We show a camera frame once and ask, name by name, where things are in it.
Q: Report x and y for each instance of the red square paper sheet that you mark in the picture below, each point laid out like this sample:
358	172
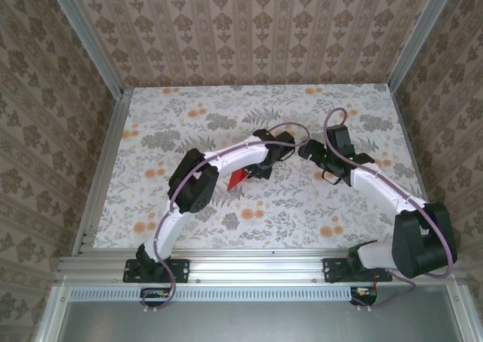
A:
235	179

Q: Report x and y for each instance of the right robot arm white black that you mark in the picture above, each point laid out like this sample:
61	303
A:
415	244

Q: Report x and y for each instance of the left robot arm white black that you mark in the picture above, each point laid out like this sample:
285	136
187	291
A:
196	191

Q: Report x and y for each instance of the grey sheet metal panel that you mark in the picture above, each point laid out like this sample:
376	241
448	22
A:
245	323

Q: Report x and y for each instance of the floral patterned table mat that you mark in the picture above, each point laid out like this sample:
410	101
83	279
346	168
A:
287	213

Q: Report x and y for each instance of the aluminium mounting beam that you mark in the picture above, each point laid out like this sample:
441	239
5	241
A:
256	268

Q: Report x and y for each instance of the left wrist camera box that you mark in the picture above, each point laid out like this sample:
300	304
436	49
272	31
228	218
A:
287	138

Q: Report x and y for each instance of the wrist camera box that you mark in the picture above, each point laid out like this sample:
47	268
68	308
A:
339	140
287	138

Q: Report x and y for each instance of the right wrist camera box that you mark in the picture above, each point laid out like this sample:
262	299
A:
339	140

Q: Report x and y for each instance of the aluminium side rail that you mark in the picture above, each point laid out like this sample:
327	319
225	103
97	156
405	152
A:
418	176
109	142

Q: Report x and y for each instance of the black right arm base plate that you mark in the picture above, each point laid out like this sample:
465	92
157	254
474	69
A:
332	270

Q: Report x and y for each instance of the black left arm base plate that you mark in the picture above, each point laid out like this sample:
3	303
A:
181	270

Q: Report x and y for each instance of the aluminium frame post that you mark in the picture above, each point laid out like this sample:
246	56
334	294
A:
419	36
87	44

